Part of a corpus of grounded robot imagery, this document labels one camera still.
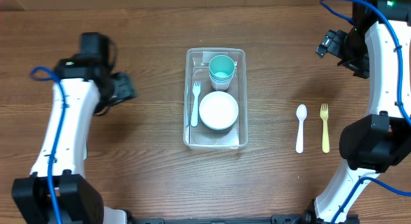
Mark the yellow fork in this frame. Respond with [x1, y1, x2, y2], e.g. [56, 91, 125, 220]
[320, 103, 330, 153]

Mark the blue cup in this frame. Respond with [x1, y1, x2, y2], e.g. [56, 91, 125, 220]
[210, 74, 234, 84]

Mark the clear plastic container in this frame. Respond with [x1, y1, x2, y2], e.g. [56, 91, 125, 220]
[183, 47, 248, 150]

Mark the white spoon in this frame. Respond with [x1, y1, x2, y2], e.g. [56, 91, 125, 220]
[295, 104, 308, 153]

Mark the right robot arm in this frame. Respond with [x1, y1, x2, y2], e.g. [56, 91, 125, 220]
[301, 0, 410, 223]

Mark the green cup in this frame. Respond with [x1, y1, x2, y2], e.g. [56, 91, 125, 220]
[209, 55, 236, 80]

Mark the pink cup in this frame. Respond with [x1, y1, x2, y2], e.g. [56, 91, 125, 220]
[211, 82, 230, 91]

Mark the pale blue fork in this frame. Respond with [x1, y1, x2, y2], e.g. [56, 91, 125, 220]
[191, 81, 201, 127]
[83, 143, 87, 160]

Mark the light blue bowl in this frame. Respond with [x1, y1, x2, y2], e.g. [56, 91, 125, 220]
[205, 123, 232, 130]

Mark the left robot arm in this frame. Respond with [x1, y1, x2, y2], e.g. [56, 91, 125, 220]
[12, 58, 136, 223]

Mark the white bowl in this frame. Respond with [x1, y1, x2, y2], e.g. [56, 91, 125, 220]
[199, 91, 239, 124]

